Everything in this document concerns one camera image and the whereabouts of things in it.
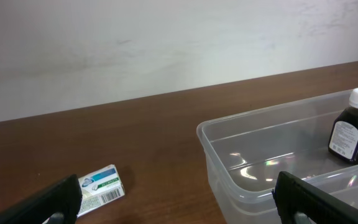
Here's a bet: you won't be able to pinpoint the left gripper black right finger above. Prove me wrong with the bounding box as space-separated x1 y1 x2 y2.
272 171 358 224

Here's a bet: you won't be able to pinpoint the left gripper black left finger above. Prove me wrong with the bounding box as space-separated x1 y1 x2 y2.
0 174 82 224

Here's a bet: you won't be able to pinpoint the dark syrup bottle white cap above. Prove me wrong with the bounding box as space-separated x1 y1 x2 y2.
328 88 358 164

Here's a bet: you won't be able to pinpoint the white Panadol box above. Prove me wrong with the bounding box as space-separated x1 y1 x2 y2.
62 164 126 223

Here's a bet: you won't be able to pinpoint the clear plastic container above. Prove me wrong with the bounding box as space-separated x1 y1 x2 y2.
196 90 358 223

